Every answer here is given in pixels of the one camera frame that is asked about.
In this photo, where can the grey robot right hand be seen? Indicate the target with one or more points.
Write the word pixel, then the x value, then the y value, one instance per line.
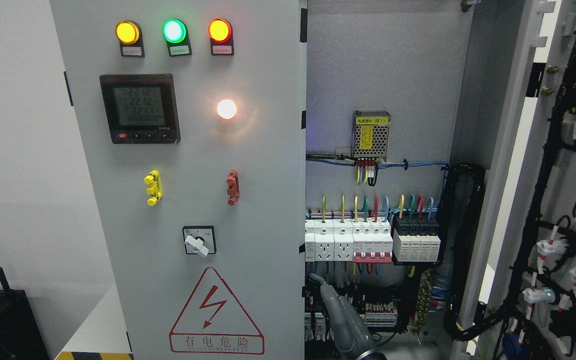
pixel 351 335

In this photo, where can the grey cabinet door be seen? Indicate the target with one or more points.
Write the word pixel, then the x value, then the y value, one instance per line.
pixel 258 239
pixel 516 274

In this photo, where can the lower relay terminal row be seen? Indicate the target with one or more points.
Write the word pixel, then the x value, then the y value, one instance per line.
pixel 378 311

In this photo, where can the black white surge protector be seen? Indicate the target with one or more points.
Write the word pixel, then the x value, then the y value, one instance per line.
pixel 416 240

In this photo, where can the red electric hazard warning sticker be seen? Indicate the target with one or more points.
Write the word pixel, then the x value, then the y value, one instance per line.
pixel 214 321

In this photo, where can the red terminal connector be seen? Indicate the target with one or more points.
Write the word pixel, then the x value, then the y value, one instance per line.
pixel 233 189

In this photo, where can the metal mesh power supply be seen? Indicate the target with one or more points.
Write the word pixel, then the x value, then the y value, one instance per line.
pixel 371 134

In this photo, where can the yellow terminal connector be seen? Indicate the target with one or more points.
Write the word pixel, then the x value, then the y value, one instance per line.
pixel 153 187

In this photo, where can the white glowing indicator light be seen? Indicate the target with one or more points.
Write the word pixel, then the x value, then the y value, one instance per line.
pixel 226 109

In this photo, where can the black digital power meter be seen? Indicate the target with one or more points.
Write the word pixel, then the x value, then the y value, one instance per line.
pixel 141 108

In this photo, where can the red indicator light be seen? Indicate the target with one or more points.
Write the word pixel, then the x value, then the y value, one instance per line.
pixel 220 32

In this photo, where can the black box with antenna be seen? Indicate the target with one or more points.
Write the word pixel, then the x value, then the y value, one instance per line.
pixel 20 338

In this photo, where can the green indicator light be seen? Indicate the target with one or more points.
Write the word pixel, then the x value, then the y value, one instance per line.
pixel 177 38

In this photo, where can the yellow indicator light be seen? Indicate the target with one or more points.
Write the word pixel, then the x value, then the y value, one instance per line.
pixel 129 35

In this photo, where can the red handled circuit breaker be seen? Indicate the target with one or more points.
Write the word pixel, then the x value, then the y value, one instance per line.
pixel 372 242

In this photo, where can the white rotary selector switch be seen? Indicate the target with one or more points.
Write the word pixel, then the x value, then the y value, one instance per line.
pixel 199 240

